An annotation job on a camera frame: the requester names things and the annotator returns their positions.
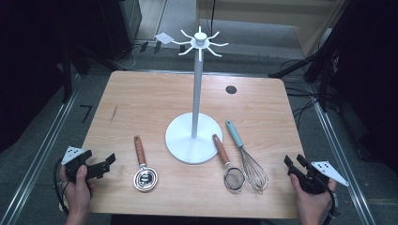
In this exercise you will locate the black cabinet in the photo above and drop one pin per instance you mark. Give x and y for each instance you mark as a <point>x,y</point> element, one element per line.
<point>125,25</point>

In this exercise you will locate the person's left hand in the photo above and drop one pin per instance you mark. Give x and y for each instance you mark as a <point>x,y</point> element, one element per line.
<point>78,195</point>

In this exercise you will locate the white paper sheet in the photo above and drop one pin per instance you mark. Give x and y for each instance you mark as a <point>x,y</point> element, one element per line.
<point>164,38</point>

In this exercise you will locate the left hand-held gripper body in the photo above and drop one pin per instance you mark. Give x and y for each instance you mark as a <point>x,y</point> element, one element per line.
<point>73,154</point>

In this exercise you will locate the white utensil stand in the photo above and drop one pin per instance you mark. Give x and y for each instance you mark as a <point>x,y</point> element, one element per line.
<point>187,146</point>

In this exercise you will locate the light wooden cabinet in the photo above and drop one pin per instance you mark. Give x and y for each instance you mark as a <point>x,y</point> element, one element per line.
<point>266,12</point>

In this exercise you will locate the black metal stand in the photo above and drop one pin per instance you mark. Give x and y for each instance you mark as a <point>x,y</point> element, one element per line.
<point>292,67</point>
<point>66,81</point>

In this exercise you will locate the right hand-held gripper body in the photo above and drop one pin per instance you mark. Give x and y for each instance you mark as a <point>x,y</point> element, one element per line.
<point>313,181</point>

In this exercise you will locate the metal floor rail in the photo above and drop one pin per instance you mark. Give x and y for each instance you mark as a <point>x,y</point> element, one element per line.
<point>336,150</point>
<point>38,162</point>

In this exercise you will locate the person's right hand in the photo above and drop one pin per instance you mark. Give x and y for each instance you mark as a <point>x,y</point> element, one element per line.
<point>313,204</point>

